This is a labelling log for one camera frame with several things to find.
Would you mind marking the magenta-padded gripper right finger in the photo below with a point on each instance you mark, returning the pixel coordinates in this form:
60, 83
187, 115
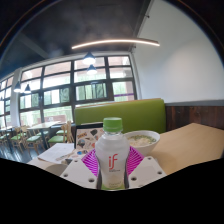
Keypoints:
146, 171

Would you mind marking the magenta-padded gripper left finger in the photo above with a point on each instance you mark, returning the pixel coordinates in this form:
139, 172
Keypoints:
80, 173

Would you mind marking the clear green-capped drink bottle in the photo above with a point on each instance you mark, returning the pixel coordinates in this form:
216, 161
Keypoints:
112, 156

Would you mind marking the white bowl of food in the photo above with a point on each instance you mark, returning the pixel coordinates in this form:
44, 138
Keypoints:
143, 141

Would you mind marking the black sticker-covered laptop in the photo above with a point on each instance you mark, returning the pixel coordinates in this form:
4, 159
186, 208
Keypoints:
86, 136

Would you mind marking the green upholstered bench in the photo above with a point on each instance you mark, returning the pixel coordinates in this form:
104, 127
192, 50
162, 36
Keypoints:
140, 115

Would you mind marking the light wooden dining table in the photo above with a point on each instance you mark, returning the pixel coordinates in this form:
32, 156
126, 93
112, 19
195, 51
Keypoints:
43, 125

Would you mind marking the group of green-seated wooden chairs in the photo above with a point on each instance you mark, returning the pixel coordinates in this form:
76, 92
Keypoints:
30, 138

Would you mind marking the dark pendant lamp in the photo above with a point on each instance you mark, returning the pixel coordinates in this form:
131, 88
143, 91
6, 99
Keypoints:
17, 88
91, 70
88, 59
27, 89

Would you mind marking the curved linear ceiling light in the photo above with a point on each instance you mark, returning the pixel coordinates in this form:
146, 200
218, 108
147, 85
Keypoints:
116, 41

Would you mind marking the black-framed window wall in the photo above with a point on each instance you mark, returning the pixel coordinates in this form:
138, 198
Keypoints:
66, 90

